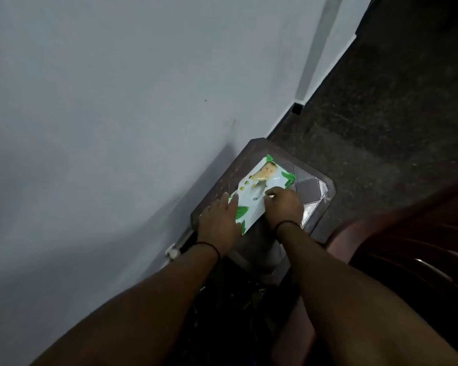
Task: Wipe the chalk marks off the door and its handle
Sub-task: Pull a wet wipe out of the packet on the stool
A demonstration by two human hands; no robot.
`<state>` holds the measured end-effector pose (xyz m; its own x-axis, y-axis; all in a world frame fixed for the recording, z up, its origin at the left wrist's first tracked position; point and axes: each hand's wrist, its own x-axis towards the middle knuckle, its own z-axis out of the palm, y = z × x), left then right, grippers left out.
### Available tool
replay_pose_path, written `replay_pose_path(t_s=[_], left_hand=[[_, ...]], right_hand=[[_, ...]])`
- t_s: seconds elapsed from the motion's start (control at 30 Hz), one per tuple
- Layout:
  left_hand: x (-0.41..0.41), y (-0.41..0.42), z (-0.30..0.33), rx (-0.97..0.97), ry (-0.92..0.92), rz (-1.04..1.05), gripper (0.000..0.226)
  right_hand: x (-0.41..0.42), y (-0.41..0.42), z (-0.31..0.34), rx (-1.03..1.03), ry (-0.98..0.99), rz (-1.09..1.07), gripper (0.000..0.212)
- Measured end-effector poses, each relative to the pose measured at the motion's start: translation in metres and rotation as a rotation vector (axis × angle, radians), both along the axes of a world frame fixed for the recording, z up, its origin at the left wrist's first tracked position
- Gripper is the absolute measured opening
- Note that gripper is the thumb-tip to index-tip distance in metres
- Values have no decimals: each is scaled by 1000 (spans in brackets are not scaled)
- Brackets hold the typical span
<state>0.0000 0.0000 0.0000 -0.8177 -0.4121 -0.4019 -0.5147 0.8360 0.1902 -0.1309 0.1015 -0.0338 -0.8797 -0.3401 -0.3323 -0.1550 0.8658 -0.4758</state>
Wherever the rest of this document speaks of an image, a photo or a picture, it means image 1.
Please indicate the black wristband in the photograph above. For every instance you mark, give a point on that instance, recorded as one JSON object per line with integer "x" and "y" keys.
{"x": 288, "y": 222}
{"x": 208, "y": 243}

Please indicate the person's right forearm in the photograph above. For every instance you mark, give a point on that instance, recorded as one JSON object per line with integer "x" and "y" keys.
{"x": 347, "y": 301}

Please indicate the dark red plastic chair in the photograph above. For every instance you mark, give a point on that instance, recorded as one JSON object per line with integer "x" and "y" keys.
{"x": 404, "y": 240}

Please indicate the brown stool with tiled top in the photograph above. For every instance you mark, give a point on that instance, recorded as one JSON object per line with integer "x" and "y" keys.
{"x": 313, "y": 188}

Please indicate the white green wet wipe packet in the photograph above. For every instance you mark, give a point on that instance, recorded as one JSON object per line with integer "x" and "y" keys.
{"x": 263, "y": 175}

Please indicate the person's left hand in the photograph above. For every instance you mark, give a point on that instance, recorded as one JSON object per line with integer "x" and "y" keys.
{"x": 217, "y": 228}

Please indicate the person's right hand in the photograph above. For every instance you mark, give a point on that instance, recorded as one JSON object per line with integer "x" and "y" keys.
{"x": 286, "y": 205}

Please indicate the person's left forearm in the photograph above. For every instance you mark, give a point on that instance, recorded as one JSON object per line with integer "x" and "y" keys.
{"x": 137, "y": 320}

